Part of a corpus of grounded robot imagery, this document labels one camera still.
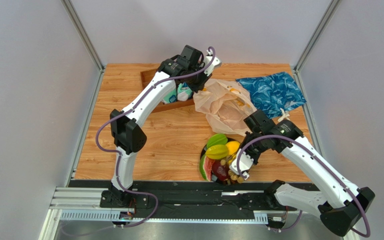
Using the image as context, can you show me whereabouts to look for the black rimmed beige plate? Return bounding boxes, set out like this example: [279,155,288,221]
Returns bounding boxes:
[200,138,245,185]

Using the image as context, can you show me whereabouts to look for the yellow fake lemon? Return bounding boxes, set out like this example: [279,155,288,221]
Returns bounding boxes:
[225,140,241,156]

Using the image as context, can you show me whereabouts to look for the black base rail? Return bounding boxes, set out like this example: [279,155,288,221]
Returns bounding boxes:
[68,179,319,225]

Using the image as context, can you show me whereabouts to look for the teal white sock bundle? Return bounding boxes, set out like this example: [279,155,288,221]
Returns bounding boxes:
[161,83,193,104]

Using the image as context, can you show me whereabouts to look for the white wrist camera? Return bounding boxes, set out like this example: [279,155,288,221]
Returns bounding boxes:
[203,48,223,76]
[229,152,254,180]

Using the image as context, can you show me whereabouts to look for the blue patterned cloth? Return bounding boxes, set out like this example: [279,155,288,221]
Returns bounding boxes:
[236,71,307,119]

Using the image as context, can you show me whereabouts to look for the dark red fake apple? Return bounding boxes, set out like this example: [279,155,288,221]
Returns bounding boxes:
[211,160,229,181]

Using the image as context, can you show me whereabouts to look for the green fake starfruit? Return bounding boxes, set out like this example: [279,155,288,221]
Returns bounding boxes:
[206,133,229,149]

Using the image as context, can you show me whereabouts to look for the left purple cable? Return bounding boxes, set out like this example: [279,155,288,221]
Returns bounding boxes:
[95,46,217,229]

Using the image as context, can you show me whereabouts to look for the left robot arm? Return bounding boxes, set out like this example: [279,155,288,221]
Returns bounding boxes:
[106,45,221,207]

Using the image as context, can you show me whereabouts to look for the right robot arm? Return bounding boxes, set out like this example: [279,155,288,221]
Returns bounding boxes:
[229,110,375,238]

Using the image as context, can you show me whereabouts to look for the brown wooden organizer tray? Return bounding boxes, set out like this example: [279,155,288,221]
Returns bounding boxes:
[140,69,194,113]

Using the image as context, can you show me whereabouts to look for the translucent white plastic bag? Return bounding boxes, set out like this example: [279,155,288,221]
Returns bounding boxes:
[193,78,257,136]

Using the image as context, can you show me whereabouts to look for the yellow fake banana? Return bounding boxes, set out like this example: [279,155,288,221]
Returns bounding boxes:
[205,144,229,160]

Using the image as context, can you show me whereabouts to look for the brown fake grapes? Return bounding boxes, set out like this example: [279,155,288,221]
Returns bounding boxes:
[218,159,244,185]

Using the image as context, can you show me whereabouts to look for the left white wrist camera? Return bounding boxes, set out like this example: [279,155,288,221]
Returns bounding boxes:
[203,48,223,76]

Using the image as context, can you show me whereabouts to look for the fake watermelon slice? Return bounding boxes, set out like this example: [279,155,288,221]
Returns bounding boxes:
[199,154,216,182]

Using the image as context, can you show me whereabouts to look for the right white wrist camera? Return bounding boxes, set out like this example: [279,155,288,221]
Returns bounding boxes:
[229,152,254,180]

